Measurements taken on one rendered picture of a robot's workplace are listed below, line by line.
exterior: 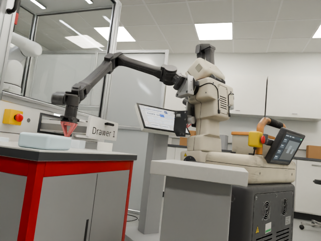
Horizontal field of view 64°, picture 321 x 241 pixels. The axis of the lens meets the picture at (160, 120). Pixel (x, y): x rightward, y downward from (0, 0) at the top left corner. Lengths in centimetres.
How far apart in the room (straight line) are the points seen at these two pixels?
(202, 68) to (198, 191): 96
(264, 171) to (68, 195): 83
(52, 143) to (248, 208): 80
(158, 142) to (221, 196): 166
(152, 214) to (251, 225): 140
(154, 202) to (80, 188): 157
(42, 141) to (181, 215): 46
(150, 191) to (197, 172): 168
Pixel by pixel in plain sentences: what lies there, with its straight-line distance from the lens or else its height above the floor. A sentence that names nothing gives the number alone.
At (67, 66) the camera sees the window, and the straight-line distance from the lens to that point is 179.
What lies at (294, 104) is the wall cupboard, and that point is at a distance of 483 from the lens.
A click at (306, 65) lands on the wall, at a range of 543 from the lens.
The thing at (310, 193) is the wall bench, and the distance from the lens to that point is 446.
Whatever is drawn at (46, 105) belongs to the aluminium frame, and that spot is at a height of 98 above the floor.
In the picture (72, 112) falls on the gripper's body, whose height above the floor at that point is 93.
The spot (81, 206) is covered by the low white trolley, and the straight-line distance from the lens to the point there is 98.
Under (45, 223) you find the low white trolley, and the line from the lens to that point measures 86.
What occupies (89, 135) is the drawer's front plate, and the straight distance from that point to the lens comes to 137.
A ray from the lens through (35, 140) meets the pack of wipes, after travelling 81.
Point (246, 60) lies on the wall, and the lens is 535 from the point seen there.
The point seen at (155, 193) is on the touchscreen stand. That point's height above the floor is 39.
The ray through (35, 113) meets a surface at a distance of 157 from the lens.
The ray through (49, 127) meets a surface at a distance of 156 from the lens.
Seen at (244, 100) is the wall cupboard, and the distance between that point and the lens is 476.
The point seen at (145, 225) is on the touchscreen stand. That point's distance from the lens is 247.
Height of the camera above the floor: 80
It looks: 6 degrees up
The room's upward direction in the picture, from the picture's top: 6 degrees clockwise
